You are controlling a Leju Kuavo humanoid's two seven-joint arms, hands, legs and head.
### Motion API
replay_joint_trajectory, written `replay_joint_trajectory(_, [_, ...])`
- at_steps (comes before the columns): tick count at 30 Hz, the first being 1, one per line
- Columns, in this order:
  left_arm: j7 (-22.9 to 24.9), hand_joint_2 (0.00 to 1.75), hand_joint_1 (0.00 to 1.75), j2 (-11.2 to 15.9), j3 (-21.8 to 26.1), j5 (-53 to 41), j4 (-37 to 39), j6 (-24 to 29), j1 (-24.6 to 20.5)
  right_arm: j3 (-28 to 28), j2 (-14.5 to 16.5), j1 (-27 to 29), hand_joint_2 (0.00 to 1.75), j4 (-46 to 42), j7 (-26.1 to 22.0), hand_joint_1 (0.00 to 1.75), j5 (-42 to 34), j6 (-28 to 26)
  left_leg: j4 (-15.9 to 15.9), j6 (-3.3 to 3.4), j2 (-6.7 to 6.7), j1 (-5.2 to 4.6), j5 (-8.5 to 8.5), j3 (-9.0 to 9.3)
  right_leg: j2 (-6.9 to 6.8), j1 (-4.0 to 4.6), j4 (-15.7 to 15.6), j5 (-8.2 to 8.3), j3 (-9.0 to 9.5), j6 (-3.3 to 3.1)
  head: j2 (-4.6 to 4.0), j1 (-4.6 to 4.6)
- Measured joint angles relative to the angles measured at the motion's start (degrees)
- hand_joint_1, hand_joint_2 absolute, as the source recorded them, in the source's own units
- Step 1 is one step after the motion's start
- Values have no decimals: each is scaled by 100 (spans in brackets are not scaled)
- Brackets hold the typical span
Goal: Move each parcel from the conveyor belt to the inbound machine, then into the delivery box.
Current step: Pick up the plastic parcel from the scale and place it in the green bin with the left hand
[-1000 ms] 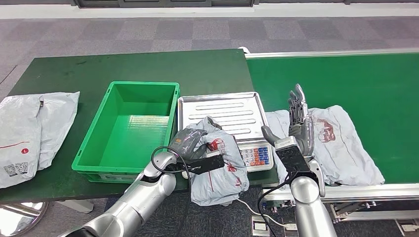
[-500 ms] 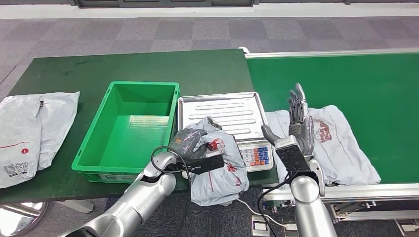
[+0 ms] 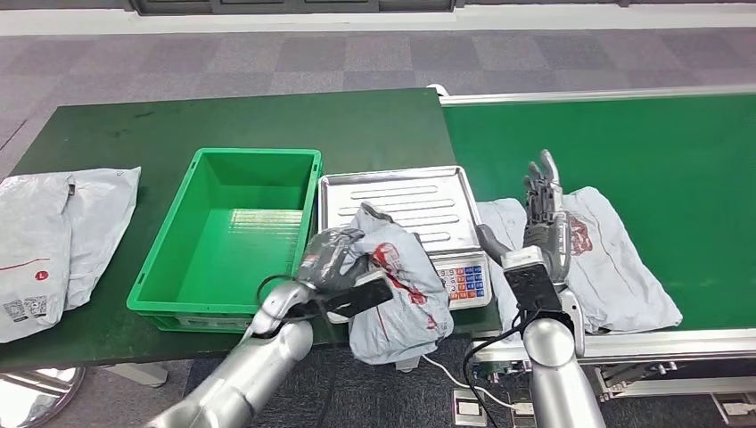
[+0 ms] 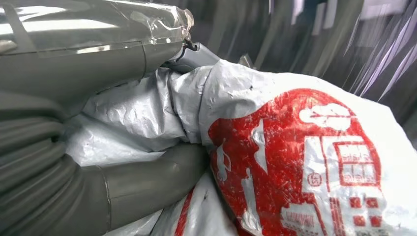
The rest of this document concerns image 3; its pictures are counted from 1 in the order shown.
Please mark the metal floor socket box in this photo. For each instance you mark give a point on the metal floor socket box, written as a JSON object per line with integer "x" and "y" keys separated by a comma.
{"x": 735, "y": 409}
{"x": 521, "y": 410}
{"x": 468, "y": 407}

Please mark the white table foot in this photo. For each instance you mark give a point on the white table foot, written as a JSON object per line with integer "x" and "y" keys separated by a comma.
{"x": 139, "y": 374}

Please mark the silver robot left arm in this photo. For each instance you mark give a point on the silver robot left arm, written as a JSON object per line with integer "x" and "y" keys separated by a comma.
{"x": 248, "y": 372}

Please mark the plain grey parcel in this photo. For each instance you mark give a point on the plain grey parcel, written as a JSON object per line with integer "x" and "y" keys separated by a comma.
{"x": 103, "y": 224}

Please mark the green plastic crate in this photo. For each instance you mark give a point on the green plastic crate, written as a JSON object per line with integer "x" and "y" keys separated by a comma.
{"x": 233, "y": 251}

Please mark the green conveyor belt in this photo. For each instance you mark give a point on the green conveyor belt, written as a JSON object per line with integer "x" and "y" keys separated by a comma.
{"x": 649, "y": 136}

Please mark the dark wall base panel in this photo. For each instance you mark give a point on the dark wall base panel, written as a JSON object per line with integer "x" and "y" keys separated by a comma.
{"x": 295, "y": 4}

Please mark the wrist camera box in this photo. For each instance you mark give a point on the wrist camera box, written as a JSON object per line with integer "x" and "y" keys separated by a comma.
{"x": 531, "y": 283}
{"x": 360, "y": 298}

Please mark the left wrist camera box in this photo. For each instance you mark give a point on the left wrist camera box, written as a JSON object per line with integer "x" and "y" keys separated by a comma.
{"x": 360, "y": 298}

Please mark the grey parcel with red print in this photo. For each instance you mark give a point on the grey parcel with red print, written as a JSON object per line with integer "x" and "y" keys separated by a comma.
{"x": 502, "y": 215}
{"x": 401, "y": 325}
{"x": 620, "y": 277}

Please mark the white scale with steel tray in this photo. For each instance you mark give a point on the white scale with steel tray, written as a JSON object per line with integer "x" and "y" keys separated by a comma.
{"x": 407, "y": 195}

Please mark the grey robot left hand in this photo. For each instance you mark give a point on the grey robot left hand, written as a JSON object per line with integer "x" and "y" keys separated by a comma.
{"x": 331, "y": 260}

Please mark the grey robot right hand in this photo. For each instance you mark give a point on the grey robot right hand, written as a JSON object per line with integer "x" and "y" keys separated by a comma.
{"x": 555, "y": 242}

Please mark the grey parcel with QR code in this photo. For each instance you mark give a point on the grey parcel with QR code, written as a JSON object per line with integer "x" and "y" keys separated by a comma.
{"x": 32, "y": 254}

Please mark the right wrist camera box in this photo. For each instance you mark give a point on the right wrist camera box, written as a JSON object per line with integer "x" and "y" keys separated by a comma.
{"x": 531, "y": 283}

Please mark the round chrome base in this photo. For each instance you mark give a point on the round chrome base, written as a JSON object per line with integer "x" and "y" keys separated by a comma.
{"x": 35, "y": 397}

